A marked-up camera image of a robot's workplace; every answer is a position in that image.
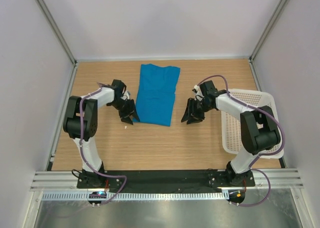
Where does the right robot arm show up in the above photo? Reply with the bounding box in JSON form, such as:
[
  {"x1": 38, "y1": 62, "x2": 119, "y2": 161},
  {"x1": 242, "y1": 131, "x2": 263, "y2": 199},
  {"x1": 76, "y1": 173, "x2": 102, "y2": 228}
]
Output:
[{"x1": 181, "y1": 80, "x2": 281, "y2": 186}]

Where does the blue t shirt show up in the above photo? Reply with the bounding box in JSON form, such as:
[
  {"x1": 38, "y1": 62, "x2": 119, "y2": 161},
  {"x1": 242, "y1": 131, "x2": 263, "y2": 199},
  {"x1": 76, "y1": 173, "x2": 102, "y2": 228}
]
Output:
[{"x1": 135, "y1": 64, "x2": 181, "y2": 127}]

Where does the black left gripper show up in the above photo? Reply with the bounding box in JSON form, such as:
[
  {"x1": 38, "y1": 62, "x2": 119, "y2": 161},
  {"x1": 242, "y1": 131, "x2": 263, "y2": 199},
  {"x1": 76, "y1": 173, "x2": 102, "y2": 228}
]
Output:
[{"x1": 109, "y1": 98, "x2": 140, "y2": 125}]

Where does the right rear aluminium post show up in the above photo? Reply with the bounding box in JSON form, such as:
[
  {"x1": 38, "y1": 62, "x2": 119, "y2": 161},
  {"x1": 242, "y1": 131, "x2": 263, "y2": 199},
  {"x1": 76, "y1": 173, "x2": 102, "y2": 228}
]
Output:
[{"x1": 249, "y1": 0, "x2": 290, "y2": 64}]

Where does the aluminium front frame rail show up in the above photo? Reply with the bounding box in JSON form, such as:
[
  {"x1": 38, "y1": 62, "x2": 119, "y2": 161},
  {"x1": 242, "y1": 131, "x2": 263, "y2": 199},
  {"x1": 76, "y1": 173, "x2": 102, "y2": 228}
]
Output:
[{"x1": 30, "y1": 168, "x2": 304, "y2": 194}]

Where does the left rear aluminium post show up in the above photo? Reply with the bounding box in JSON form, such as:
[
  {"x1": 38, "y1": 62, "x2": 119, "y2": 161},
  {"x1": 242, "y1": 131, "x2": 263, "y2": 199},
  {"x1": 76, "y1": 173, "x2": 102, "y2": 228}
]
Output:
[{"x1": 35, "y1": 0, "x2": 77, "y2": 66}]

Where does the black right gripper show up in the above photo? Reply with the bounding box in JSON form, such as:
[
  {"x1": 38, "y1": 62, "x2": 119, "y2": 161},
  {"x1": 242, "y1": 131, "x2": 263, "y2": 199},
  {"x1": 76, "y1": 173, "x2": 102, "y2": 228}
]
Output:
[{"x1": 181, "y1": 97, "x2": 213, "y2": 125}]

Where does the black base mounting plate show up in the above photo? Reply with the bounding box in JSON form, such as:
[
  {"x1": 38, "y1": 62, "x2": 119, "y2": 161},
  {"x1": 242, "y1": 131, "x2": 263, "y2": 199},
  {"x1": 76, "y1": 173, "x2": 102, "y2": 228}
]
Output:
[{"x1": 77, "y1": 168, "x2": 255, "y2": 193}]

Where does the white plastic mesh basket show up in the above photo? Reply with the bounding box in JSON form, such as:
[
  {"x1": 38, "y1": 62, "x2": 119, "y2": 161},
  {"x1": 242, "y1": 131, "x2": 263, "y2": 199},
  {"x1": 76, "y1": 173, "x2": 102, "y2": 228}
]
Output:
[{"x1": 220, "y1": 88, "x2": 286, "y2": 160}]

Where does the white slotted cable duct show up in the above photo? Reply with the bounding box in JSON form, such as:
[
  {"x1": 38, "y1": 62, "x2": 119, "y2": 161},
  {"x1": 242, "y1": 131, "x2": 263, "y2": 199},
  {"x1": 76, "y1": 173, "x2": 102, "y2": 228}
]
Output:
[{"x1": 41, "y1": 190, "x2": 229, "y2": 202}]

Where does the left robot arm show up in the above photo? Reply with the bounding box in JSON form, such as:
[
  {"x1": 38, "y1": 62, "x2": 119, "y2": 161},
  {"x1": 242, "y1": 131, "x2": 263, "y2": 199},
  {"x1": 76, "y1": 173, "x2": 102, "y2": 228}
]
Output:
[{"x1": 62, "y1": 79, "x2": 140, "y2": 189}]

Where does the aluminium post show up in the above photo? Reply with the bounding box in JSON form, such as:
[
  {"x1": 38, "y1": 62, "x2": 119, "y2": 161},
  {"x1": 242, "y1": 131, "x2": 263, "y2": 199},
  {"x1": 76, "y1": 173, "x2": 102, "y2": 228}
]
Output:
[
  {"x1": 35, "y1": 0, "x2": 77, "y2": 66},
  {"x1": 249, "y1": 0, "x2": 290, "y2": 64}
]

